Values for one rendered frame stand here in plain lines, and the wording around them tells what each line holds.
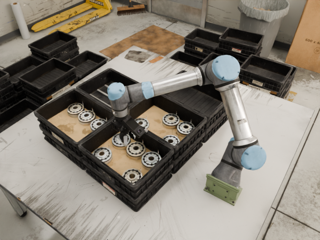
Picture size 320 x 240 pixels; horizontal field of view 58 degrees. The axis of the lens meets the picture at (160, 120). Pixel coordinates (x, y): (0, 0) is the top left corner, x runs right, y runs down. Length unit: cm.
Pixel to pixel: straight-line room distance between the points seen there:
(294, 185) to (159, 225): 148
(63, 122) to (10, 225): 101
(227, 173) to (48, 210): 91
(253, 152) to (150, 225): 60
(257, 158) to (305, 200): 130
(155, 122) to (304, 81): 249
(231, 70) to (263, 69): 166
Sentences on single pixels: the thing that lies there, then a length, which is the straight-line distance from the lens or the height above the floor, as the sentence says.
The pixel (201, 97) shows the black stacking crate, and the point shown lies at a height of 83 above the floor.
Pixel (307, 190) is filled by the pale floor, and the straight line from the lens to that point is 271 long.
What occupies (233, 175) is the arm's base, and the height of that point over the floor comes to 85.
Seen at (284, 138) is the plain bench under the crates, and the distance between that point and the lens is 198.
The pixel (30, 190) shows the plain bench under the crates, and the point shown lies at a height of 70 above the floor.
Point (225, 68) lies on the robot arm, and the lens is 131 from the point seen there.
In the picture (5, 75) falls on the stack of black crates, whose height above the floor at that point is 59.
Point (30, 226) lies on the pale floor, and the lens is 246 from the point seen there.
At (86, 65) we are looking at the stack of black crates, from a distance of 316.
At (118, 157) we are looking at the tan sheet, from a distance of 157.
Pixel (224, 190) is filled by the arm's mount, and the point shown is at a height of 78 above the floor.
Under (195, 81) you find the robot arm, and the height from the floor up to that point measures 120.
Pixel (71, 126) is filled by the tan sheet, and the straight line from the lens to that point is 179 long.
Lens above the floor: 203
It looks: 43 degrees down
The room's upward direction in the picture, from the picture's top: straight up
